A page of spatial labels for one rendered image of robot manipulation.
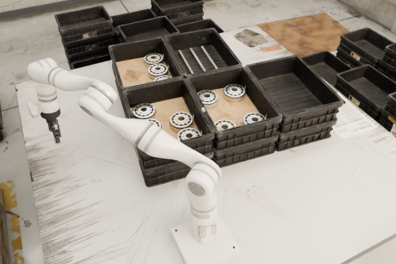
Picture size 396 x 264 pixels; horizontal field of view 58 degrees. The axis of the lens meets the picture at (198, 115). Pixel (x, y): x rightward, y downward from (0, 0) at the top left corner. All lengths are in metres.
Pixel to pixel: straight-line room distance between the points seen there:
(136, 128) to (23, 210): 1.53
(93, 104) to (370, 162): 1.22
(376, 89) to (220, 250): 1.83
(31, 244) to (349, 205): 1.72
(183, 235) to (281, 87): 0.89
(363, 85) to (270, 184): 1.44
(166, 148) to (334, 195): 0.78
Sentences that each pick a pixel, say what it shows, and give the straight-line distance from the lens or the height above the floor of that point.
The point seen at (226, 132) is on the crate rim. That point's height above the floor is 0.93.
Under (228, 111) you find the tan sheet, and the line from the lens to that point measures 1.66.
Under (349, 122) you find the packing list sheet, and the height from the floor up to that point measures 0.70.
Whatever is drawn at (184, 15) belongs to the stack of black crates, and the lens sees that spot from 3.18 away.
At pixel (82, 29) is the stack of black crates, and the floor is 0.56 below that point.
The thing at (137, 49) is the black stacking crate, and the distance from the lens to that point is 2.00.
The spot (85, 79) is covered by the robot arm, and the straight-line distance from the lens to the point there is 1.24.
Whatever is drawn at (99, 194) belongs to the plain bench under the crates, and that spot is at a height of 0.70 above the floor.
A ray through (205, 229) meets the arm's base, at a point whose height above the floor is 0.82.
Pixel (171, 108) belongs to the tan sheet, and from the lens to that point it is 1.67.
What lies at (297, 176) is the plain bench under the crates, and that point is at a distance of 1.61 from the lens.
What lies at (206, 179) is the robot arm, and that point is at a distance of 1.09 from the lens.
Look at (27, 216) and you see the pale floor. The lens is 2.50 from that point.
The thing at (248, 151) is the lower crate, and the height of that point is 0.76.
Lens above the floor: 1.92
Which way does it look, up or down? 42 degrees down
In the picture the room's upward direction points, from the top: straight up
